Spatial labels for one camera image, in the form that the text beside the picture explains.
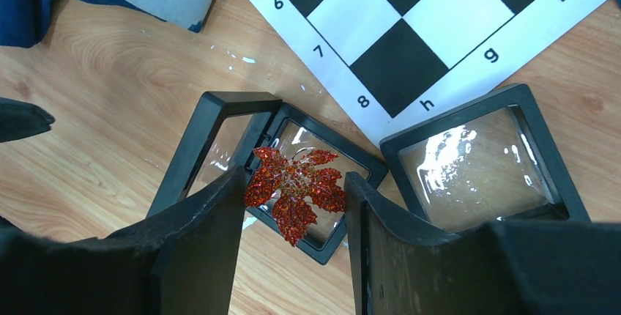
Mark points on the black white chessboard mat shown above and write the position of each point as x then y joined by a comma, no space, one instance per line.
390,64

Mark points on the red leaf brooch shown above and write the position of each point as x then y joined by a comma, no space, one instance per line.
295,181

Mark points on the open black display box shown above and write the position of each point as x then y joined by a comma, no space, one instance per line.
224,129

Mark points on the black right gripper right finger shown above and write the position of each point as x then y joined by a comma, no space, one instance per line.
401,264

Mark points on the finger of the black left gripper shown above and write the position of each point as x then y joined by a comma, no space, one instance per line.
22,120

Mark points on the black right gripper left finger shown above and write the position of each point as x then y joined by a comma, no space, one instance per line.
181,260

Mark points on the black square display box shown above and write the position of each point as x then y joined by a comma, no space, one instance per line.
493,158

